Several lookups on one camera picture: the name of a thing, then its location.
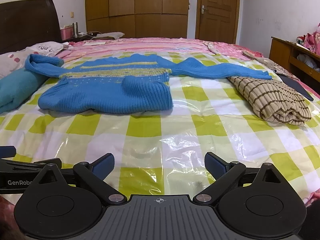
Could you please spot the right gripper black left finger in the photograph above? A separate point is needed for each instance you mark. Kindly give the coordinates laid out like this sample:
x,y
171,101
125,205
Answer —
x,y
62,204

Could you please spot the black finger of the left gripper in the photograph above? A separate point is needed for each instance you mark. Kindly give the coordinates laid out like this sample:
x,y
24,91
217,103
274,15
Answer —
x,y
16,176

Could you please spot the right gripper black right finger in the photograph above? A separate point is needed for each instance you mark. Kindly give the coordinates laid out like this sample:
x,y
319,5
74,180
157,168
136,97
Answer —
x,y
251,203

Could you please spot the blue knitted sweater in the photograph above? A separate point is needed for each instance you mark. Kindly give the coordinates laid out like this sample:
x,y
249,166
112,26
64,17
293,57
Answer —
x,y
128,85

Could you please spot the teal folded cloth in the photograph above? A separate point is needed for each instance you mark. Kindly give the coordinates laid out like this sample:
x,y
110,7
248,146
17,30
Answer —
x,y
17,87

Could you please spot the beige checked folded garment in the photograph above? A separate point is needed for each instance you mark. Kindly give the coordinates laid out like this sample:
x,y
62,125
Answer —
x,y
273,101

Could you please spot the green checked plastic sheet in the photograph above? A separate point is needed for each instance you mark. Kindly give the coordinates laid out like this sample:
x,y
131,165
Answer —
x,y
163,152

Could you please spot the grey pillow with pink dots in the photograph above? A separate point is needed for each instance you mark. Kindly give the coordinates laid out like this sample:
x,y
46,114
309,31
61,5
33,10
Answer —
x,y
15,60

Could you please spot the dark flat object on bed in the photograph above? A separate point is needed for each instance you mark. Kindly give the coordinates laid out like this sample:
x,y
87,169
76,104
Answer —
x,y
296,86

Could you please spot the wooden side desk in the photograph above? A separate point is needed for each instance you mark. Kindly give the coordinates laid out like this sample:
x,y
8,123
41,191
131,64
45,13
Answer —
x,y
297,60

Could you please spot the pink storage box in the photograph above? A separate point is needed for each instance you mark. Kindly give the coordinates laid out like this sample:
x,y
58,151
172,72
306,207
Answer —
x,y
66,33

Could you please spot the dark wooden headboard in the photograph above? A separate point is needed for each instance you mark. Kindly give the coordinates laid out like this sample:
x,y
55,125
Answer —
x,y
27,22

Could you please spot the steel thermos cup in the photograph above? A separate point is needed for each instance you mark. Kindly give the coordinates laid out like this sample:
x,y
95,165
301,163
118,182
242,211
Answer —
x,y
75,29

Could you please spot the pink striped bedspread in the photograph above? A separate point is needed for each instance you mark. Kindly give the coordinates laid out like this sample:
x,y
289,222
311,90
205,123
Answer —
x,y
175,48

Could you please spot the pink floral items on desk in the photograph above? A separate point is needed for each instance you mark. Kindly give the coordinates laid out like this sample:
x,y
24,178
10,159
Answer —
x,y
311,41

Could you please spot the grey cloth on nightstand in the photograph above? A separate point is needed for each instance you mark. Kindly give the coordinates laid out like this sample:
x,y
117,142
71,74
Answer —
x,y
109,36

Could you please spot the brown wooden door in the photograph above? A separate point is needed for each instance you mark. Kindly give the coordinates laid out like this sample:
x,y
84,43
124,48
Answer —
x,y
217,20

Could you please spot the brown wooden wardrobe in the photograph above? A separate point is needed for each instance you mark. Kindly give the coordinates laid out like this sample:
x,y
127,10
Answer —
x,y
138,18

